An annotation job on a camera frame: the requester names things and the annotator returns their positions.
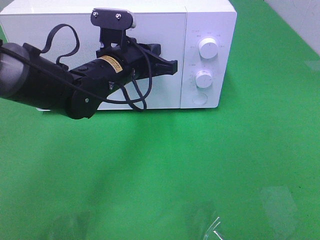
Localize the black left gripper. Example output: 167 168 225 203
96 38 178 83

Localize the white microwave door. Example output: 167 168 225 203
0 13 186 109

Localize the white timer knob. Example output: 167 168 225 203
195 70 213 89

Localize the round white door release button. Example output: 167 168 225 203
192 93 208 106

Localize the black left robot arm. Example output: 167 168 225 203
0 39 178 120

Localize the white microwave oven body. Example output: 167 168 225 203
0 0 237 109

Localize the white upper power knob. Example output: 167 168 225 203
198 37 219 59

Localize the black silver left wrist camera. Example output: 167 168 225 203
90 8 136 51

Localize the black left camera cable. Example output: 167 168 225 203
0 23 154 113

